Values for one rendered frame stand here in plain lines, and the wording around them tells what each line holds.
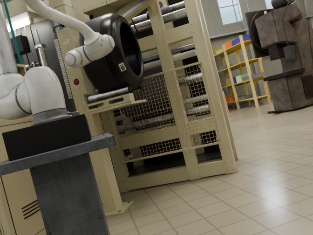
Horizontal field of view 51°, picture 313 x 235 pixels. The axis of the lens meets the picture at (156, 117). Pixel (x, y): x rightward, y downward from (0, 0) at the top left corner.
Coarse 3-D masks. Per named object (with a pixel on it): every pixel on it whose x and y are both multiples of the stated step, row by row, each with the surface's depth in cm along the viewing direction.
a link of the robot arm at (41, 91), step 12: (36, 72) 148; (48, 72) 150; (24, 84) 149; (36, 84) 146; (48, 84) 147; (60, 84) 154; (24, 96) 149; (36, 96) 146; (48, 96) 146; (60, 96) 151; (24, 108) 151; (36, 108) 146; (48, 108) 146; (60, 108) 149
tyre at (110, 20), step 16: (112, 16) 234; (96, 32) 226; (112, 32) 224; (128, 32) 269; (128, 48) 277; (96, 64) 226; (112, 64) 224; (128, 64) 232; (96, 80) 233; (112, 80) 232; (128, 80) 235
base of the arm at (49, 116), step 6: (36, 114) 147; (42, 114) 146; (48, 114) 146; (54, 114) 147; (60, 114) 148; (66, 114) 152; (72, 114) 155; (78, 114) 156; (36, 120) 147; (42, 120) 145; (48, 120) 145; (54, 120) 146
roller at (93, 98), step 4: (120, 88) 237; (124, 88) 236; (128, 88) 235; (104, 92) 241; (108, 92) 240; (112, 92) 239; (116, 92) 238; (120, 92) 237; (124, 92) 237; (92, 96) 244; (96, 96) 242; (100, 96) 241; (104, 96) 241; (108, 96) 240; (88, 100) 244; (92, 100) 244; (96, 100) 245
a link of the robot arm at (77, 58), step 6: (78, 48) 184; (66, 54) 182; (72, 54) 180; (78, 54) 182; (84, 54) 183; (66, 60) 182; (72, 60) 181; (78, 60) 182; (84, 60) 184; (90, 60) 186; (72, 66) 183; (78, 66) 185
